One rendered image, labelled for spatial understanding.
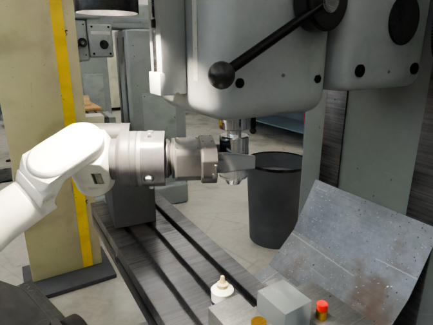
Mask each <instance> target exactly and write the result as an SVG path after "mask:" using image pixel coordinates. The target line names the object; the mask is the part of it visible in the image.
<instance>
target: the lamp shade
mask: <svg viewBox="0 0 433 325"><path fill-rule="evenodd" d="M73 7H74V12H75V13H77V14H85V15H103V16H127V15H138V14H139V0H73Z"/></svg>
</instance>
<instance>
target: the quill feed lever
mask: <svg viewBox="0 0 433 325"><path fill-rule="evenodd" d="M347 3H348V0H294V4H293V5H294V14H295V16H296V17H295V18H293V19H292V20H290V21H289V22H288V23H286V24H284V25H283V26H282V27H280V28H279V29H277V30H276V31H275V32H273V33H272V34H270V35H268V36H267V37H266V38H265V39H263V40H261V41H260V42H259V43H257V44H256V45H254V46H253V47H252V48H250V49H248V50H247V51H246V52H244V53H243V54H242V55H240V56H239V57H237V58H236V59H234V60H233V61H231V62H230V63H227V62H225V61H218V62H215V63H214V64H212V65H211V67H210V68H209V70H208V74H207V77H208V80H209V82H210V84H211V85H212V86H213V87H214V88H217V89H219V90H223V89H226V88H229V87H230V86H231V85H232V84H233V82H234V80H235V72H237V71H238V70H239V69H241V68H242V67H243V66H245V65H246V64H247V63H249V62H251V61H252V60H253V59H255V58H256V57H258V56H259V55H260V54H262V53H263V52H265V51H266V50H267V49H269V48H270V47H272V46H273V45H274V44H276V43H277V42H279V41H280V40H282V39H283V38H284V37H286V36H287V35H289V34H290V33H291V32H293V31H294V30H296V29H297V28H298V27H300V26H301V27H302V28H303V29H304V30H306V31H308V32H328V31H331V30H333V29H334V28H336V27H337V26H338V25H339V24H340V22H341V21H342V19H343V17H344V15H345V12H346V9H347Z"/></svg>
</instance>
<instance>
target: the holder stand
mask: <svg viewBox="0 0 433 325"><path fill-rule="evenodd" d="M105 200H106V204H107V206H108V209H109V211H110V215H111V218H112V221H113V223H114V226H115V228H123V227H127V226H133V225H137V224H143V223H147V222H153V221H156V220H157V219H156V207H155V187H153V189H150V188H149V186H136V187H123V186H122V185H121V184H120V183H119V182H118V180H115V183H114V185H113V187H112V188H111V189H110V190H109V191H108V192H106V193H105Z"/></svg>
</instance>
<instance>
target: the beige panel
mask: <svg viewBox="0 0 433 325"><path fill-rule="evenodd" d="M0 104H1V110H2V115H3V121H4V125H5V132H6V138H7V143H8V149H9V153H10V160H11V163H12V170H13V175H14V181H15V177H16V173H17V170H18V169H19V165H20V162H21V157H22V155H23V154H25V153H26V152H28V151H30V150H31V149H33V148H34V147H35V146H37V145H38V144H40V143H41V142H43V141H45V140H46V139H48V138H49V137H51V136H53V135H54V134H56V133H57V132H60V131H61V130H63V129H64V128H66V127H67V126H69V125H71V124H72V123H86V114H85V107H84V96H83V90H82V79H81V68H80V62H79V51H78V44H77V33H76V27H75V16H74V9H73V0H0ZM93 202H95V197H90V196H87V195H84V194H82V193H81V192H80V191H79V190H78V189H77V187H76V185H75V183H74V181H73V179H72V176H71V177H69V178H68V179H67V180H65V182H64V183H63V185H62V187H61V189H60V191H59V193H58V195H57V197H56V199H55V203H56V205H57V208H56V209H55V210H54V211H52V212H51V213H49V214H48V215H47V216H45V217H44V218H42V219H41V220H40V221H38V222H37V223H35V224H34V225H33V226H31V227H30V228H29V229H27V230H26V231H24V237H25V241H26V248H27V252H28V258H29V262H30V265H27V266H23V267H22V271H23V281H24V282H26V281H29V280H31V281H32V282H33V283H34V284H35V285H36V286H37V287H38V288H39V289H40V290H41V291H42V292H43V294H44V295H45V296H46V297H47V298H48V299H50V298H52V297H56V296H59V295H62V294H65V293H69V292H71V291H75V290H79V289H81V288H85V287H88V286H91V285H94V284H98V283H100V282H104V281H108V280H110V279H114V278H117V274H116V272H115V270H114V269H113V266H112V265H111V262H110V261H109V259H108V257H107V255H106V253H105V252H104V250H103V248H102V246H100V240H99V234H98V233H97V231H96V229H95V228H94V226H93V221H92V215H91V203H93Z"/></svg>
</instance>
